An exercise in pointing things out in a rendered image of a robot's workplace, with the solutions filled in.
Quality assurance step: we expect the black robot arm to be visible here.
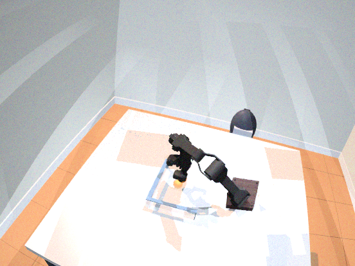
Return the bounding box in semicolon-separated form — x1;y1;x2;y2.
166;133;250;208

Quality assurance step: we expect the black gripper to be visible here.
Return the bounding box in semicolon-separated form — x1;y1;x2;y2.
172;155;194;182

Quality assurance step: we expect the translucent yellow ball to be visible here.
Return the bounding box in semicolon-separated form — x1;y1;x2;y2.
173;180;183;189

